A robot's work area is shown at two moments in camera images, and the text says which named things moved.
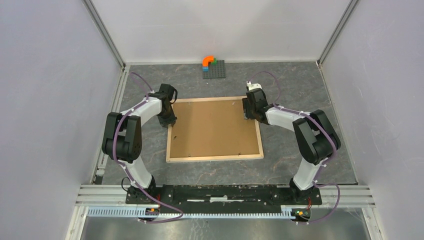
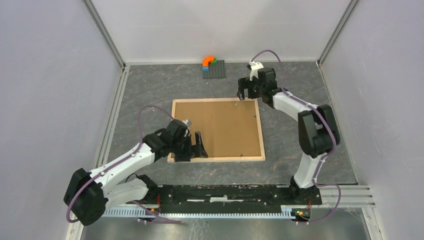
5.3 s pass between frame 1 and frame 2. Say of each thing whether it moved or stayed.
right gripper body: moved
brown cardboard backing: stayed
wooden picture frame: stayed
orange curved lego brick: stayed
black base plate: stayed
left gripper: moved
